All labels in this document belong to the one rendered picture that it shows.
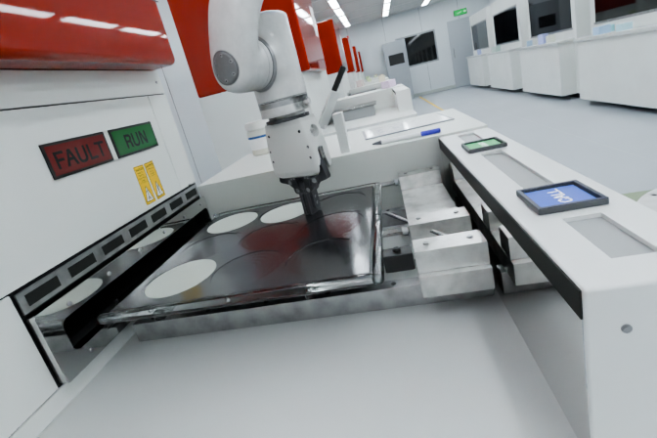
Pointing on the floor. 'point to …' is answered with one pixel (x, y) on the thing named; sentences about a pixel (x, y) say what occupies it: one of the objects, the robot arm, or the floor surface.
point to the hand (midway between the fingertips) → (310, 201)
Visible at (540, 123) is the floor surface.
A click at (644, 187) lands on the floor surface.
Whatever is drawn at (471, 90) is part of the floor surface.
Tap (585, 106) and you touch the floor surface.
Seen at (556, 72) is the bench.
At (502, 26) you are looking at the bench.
